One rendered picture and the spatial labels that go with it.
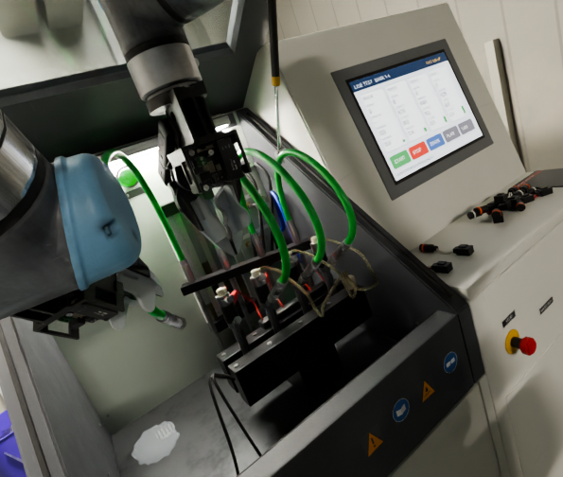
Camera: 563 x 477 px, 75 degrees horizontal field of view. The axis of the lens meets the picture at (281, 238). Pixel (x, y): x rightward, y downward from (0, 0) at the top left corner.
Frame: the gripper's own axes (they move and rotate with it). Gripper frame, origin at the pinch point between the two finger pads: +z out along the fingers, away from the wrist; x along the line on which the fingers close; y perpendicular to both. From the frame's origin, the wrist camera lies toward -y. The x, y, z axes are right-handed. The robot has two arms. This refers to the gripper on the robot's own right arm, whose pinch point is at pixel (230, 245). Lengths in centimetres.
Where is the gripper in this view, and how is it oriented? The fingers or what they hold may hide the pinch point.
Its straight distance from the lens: 50.9
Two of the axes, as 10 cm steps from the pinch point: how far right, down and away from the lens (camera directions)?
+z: 3.4, 9.1, 2.5
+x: 7.9, -4.2, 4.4
